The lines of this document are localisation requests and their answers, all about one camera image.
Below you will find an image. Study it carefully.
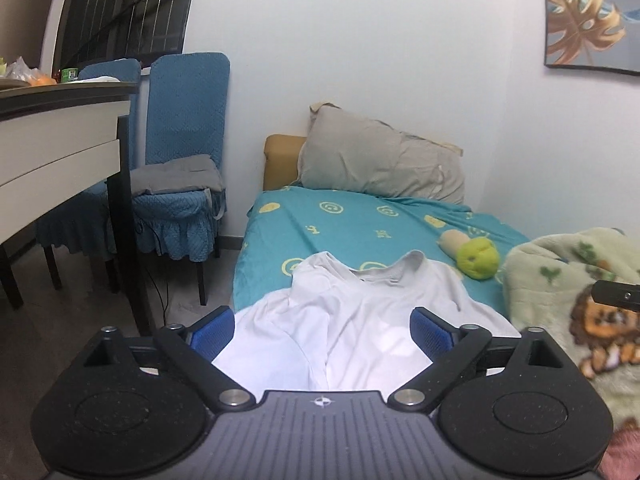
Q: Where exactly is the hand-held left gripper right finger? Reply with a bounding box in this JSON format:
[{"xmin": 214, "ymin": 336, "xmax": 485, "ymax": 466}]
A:
[{"xmin": 386, "ymin": 307, "xmax": 558, "ymax": 413}]

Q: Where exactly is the white shirt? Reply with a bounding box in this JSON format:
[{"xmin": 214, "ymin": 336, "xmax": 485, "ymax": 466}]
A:
[{"xmin": 212, "ymin": 250, "xmax": 521, "ymax": 393}]

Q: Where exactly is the clear plastic bag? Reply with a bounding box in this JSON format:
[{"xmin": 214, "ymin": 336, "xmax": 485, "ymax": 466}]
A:
[{"xmin": 6, "ymin": 56, "xmax": 41, "ymax": 81}]

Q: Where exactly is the printed fleece blanket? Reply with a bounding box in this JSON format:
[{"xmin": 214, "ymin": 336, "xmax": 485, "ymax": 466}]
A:
[{"xmin": 501, "ymin": 227, "xmax": 640, "ymax": 433}]

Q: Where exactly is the bed with teal sheet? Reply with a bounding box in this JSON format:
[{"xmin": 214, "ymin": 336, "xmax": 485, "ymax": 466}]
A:
[{"xmin": 231, "ymin": 185, "xmax": 533, "ymax": 321}]

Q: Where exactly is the blue covered chair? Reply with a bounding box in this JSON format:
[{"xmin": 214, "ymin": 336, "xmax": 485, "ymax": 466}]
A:
[
  {"xmin": 127, "ymin": 52, "xmax": 232, "ymax": 307},
  {"xmin": 36, "ymin": 58, "xmax": 142, "ymax": 291}
]

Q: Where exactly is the black cable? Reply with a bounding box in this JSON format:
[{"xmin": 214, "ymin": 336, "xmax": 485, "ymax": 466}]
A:
[{"xmin": 134, "ymin": 220, "xmax": 173, "ymax": 328}]

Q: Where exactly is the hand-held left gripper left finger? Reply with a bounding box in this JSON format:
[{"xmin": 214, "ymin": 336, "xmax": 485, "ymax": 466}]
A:
[{"xmin": 82, "ymin": 306, "xmax": 257, "ymax": 413}]

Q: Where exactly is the pink cloth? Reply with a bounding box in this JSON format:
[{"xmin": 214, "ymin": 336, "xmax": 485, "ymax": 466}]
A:
[{"xmin": 597, "ymin": 427, "xmax": 640, "ymax": 480}]

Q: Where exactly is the grey folded cloth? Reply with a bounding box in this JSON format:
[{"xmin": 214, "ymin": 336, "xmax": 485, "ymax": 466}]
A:
[{"xmin": 131, "ymin": 155, "xmax": 224, "ymax": 196}]

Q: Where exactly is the grey pillow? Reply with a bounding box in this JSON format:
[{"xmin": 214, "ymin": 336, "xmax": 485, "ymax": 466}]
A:
[{"xmin": 297, "ymin": 102, "xmax": 466, "ymax": 206}]

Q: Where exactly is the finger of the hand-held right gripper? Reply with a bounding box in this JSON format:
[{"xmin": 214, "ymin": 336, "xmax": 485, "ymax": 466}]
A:
[{"xmin": 591, "ymin": 280, "xmax": 640, "ymax": 307}]

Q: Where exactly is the dark window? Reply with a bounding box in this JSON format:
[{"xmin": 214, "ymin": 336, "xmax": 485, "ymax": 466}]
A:
[{"xmin": 60, "ymin": 0, "xmax": 202, "ymax": 68}]

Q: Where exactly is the green plush toy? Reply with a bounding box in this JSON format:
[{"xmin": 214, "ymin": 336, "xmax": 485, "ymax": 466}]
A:
[{"xmin": 437, "ymin": 230, "xmax": 502, "ymax": 281}]

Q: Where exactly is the leaf wall picture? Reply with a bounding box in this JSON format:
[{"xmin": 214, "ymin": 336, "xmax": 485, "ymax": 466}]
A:
[{"xmin": 542, "ymin": 0, "xmax": 640, "ymax": 77}]

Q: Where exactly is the tan headboard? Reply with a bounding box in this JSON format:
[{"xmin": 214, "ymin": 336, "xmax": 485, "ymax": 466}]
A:
[{"xmin": 263, "ymin": 134, "xmax": 308, "ymax": 192}]

